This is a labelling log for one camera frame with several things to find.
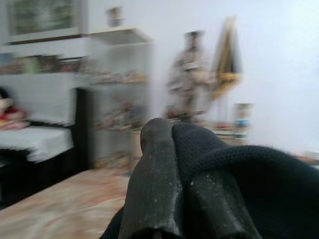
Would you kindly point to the black piano white cover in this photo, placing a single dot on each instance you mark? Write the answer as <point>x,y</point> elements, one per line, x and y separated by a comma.
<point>37,99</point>

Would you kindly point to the golden sail ornament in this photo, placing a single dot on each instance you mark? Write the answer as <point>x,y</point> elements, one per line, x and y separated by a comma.
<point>225,74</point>

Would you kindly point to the glass display cabinet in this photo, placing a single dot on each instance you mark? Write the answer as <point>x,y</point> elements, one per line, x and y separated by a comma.
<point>117,99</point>

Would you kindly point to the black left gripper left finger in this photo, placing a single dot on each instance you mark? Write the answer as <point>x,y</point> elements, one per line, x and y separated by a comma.
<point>152,186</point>

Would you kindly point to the black shirt green print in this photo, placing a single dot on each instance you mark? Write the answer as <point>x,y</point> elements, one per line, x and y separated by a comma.
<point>274,186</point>

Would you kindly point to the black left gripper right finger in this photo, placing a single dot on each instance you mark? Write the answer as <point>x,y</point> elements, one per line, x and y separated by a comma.
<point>216,209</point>

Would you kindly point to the red plush toy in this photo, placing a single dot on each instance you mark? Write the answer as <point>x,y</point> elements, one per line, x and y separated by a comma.
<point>10,117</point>

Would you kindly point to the framed picture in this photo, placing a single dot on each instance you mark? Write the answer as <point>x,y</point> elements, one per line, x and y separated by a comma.
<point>42,17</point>

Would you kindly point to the small printed cup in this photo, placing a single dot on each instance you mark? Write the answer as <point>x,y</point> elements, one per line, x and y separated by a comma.
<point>115,17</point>

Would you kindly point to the white robed statue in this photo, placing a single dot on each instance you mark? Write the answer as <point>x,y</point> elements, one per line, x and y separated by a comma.
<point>190,69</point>

